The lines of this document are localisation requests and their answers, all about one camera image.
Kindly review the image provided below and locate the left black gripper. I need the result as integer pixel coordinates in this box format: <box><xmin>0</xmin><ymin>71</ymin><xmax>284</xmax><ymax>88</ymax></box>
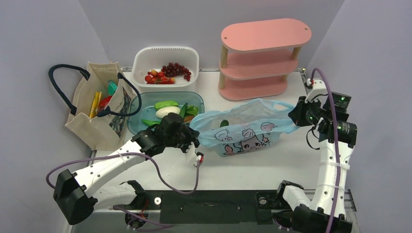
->
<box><xmin>165</xmin><ymin>125</ymin><xmax>199</xmax><ymax>156</ymax></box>

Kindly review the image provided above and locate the dark green cucumber from bag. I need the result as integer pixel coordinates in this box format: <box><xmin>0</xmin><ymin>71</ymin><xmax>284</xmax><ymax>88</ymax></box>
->
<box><xmin>220</xmin><ymin>120</ymin><xmax>229</xmax><ymax>127</ymax></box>

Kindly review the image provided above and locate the beige canvas tote bag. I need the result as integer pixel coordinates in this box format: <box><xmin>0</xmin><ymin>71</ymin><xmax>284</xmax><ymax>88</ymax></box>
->
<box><xmin>48</xmin><ymin>63</ymin><xmax>140</xmax><ymax>150</ymax></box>

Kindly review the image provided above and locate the blue plastic grocery bag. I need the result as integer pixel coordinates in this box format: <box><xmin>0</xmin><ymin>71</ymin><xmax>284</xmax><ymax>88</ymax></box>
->
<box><xmin>189</xmin><ymin>99</ymin><xmax>298</xmax><ymax>157</ymax></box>

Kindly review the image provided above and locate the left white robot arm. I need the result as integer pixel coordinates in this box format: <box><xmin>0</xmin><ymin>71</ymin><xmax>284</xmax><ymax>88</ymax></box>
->
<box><xmin>53</xmin><ymin>113</ymin><xmax>204</xmax><ymax>225</ymax></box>

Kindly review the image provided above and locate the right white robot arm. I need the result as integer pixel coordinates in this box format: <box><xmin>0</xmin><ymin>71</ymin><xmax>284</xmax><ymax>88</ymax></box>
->
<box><xmin>275</xmin><ymin>92</ymin><xmax>357</xmax><ymax>233</ymax></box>

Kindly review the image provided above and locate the brown mushroom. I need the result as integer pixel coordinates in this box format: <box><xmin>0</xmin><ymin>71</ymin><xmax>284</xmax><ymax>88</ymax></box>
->
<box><xmin>184</xmin><ymin>115</ymin><xmax>195</xmax><ymax>123</ymax></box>

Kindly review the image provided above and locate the long green okra pod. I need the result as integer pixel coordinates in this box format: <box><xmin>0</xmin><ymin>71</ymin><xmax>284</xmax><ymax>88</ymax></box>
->
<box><xmin>141</xmin><ymin>119</ymin><xmax>161</xmax><ymax>126</ymax></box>

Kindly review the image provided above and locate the green leafy vegetable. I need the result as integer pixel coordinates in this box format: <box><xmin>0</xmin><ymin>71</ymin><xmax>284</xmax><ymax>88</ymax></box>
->
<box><xmin>186</xmin><ymin>105</ymin><xmax>199</xmax><ymax>116</ymax></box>

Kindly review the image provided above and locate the green bumpy cucumber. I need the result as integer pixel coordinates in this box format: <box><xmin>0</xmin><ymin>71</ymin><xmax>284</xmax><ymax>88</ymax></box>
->
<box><xmin>154</xmin><ymin>100</ymin><xmax>179</xmax><ymax>110</ymax></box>

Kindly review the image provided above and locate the blue transparent tray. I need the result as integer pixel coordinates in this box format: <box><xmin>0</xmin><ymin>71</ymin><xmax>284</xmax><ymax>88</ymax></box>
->
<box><xmin>127</xmin><ymin>91</ymin><xmax>205</xmax><ymax>134</ymax></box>

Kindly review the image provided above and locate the red cherries pile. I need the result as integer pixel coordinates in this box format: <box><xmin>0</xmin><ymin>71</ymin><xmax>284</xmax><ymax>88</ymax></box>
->
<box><xmin>144</xmin><ymin>69</ymin><xmax>175</xmax><ymax>84</ymax></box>

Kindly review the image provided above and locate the red grape bunch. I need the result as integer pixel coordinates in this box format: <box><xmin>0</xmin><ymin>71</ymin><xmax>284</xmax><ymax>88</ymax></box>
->
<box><xmin>160</xmin><ymin>62</ymin><xmax>192</xmax><ymax>81</ymax></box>

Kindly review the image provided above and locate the white plastic basket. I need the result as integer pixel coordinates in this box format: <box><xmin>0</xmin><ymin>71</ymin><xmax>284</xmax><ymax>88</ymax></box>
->
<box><xmin>130</xmin><ymin>46</ymin><xmax>200</xmax><ymax>92</ymax></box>

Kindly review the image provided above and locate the red snack packet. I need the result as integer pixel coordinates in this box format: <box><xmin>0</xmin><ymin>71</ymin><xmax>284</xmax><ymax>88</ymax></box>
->
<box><xmin>96</xmin><ymin>96</ymin><xmax>112</xmax><ymax>114</ymax></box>

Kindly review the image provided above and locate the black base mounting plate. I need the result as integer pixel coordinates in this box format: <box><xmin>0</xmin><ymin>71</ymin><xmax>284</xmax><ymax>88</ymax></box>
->
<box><xmin>119</xmin><ymin>190</ymin><xmax>292</xmax><ymax>225</ymax></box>

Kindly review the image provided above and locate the teal packet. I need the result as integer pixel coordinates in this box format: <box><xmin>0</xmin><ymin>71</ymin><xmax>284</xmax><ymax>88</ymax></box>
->
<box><xmin>107</xmin><ymin>80</ymin><xmax>118</xmax><ymax>96</ymax></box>

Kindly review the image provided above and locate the yellow snack packet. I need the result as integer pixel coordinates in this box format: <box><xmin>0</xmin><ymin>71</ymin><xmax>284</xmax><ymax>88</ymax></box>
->
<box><xmin>89</xmin><ymin>92</ymin><xmax>102</xmax><ymax>119</ymax></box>

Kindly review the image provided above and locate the pink three-tier shelf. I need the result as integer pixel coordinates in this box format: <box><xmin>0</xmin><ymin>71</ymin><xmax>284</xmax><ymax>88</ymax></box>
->
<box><xmin>218</xmin><ymin>18</ymin><xmax>312</xmax><ymax>101</ymax></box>

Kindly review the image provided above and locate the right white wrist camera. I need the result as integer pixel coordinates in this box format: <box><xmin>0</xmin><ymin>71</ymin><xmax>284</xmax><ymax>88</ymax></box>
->
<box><xmin>305</xmin><ymin>79</ymin><xmax>328</xmax><ymax>103</ymax></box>

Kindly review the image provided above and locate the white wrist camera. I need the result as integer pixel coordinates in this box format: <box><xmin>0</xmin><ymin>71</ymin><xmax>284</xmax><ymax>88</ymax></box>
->
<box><xmin>185</xmin><ymin>142</ymin><xmax>204</xmax><ymax>167</ymax></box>
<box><xmin>305</xmin><ymin>79</ymin><xmax>328</xmax><ymax>103</ymax></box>

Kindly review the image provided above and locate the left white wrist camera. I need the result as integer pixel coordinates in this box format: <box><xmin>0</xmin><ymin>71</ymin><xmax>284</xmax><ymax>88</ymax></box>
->
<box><xmin>185</xmin><ymin>142</ymin><xmax>204</xmax><ymax>167</ymax></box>

